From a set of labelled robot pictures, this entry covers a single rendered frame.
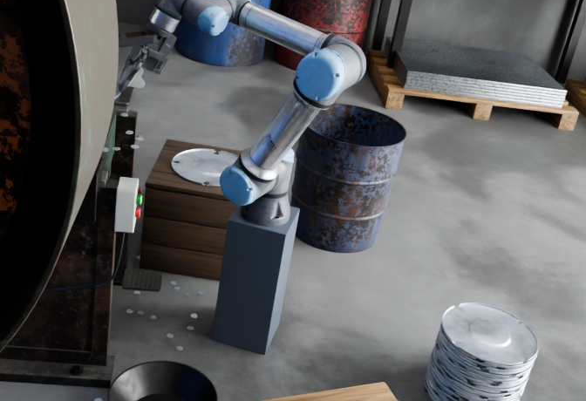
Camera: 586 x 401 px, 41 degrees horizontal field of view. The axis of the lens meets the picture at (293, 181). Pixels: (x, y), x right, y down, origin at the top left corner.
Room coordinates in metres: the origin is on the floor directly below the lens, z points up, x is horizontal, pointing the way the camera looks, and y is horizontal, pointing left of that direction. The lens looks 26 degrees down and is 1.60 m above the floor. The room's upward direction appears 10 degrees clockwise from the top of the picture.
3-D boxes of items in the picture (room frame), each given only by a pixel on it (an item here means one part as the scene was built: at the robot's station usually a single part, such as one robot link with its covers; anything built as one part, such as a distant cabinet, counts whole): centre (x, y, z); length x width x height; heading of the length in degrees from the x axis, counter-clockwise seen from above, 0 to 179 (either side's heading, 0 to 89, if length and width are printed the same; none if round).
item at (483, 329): (1.96, -0.66, 0.25); 0.29 x 0.29 x 0.01
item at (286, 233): (2.08, 0.07, 0.23); 0.18 x 0.18 x 0.45; 80
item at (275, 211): (2.08, 0.07, 0.50); 0.15 x 0.15 x 0.10
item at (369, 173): (2.87, -0.20, 0.24); 0.42 x 0.42 x 0.48
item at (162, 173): (2.53, 0.30, 0.18); 0.40 x 0.38 x 0.35; 91
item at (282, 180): (2.07, 0.07, 0.62); 0.13 x 0.12 x 0.14; 154
